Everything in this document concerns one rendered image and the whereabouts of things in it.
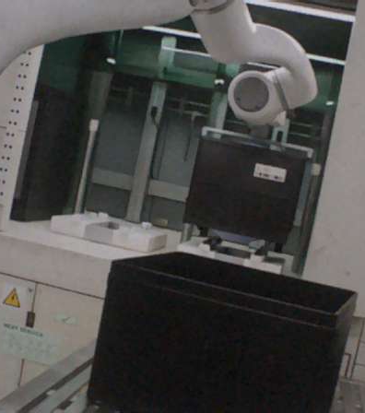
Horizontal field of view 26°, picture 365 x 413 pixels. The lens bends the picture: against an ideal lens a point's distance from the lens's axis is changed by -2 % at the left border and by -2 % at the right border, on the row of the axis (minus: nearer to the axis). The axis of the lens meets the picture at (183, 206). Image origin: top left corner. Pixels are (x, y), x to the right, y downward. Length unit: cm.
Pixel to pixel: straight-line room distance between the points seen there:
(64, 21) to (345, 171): 60
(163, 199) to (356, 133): 108
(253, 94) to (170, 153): 97
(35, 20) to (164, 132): 149
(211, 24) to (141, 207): 110
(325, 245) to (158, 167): 107
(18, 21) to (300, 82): 68
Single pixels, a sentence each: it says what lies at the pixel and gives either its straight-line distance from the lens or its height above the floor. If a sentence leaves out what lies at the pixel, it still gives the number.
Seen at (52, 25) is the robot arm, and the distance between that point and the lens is 91.
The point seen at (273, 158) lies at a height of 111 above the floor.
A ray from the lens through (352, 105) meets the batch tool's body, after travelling 135.
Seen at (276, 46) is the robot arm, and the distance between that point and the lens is 135.
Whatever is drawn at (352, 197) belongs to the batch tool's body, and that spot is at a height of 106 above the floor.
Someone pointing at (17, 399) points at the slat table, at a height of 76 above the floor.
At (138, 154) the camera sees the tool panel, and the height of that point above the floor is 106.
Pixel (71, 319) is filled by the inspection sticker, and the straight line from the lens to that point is 147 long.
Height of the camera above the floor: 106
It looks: 3 degrees down
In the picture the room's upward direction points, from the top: 12 degrees clockwise
